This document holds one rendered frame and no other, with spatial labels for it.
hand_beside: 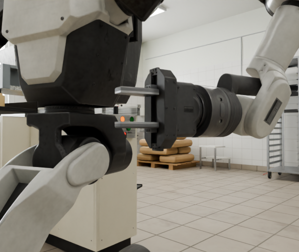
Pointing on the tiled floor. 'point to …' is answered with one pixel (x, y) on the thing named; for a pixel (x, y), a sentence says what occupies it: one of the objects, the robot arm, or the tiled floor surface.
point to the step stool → (213, 156)
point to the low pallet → (167, 164)
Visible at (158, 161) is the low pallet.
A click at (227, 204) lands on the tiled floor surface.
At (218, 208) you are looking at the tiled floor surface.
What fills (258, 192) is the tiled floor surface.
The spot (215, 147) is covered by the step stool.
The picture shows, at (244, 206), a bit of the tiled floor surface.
